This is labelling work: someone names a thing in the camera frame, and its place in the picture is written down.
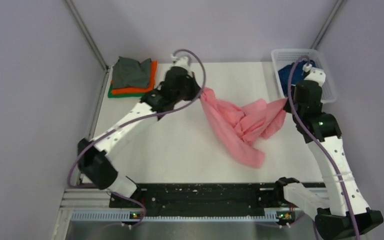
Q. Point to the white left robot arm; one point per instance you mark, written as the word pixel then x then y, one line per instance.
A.
pixel 94 156

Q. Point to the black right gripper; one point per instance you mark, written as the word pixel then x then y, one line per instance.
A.
pixel 287 106

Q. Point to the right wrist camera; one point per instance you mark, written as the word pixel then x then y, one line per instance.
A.
pixel 314 74

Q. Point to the white plastic basket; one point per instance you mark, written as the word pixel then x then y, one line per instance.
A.
pixel 282 57

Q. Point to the blue crumpled t shirt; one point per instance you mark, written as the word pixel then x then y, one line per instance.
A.
pixel 297 76

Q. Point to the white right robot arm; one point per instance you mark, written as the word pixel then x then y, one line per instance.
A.
pixel 344 213

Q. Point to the green folded t shirt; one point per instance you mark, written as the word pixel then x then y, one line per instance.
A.
pixel 115 93

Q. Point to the pink t shirt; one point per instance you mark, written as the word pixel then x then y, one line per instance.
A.
pixel 239 127

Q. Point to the white slotted cable duct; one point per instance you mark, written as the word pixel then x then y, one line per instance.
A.
pixel 134 216

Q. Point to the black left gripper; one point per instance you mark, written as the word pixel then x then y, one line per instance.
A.
pixel 196 89

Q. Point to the grey folded t shirt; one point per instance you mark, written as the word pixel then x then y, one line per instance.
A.
pixel 129 72

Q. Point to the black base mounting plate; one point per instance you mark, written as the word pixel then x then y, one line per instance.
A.
pixel 204 199

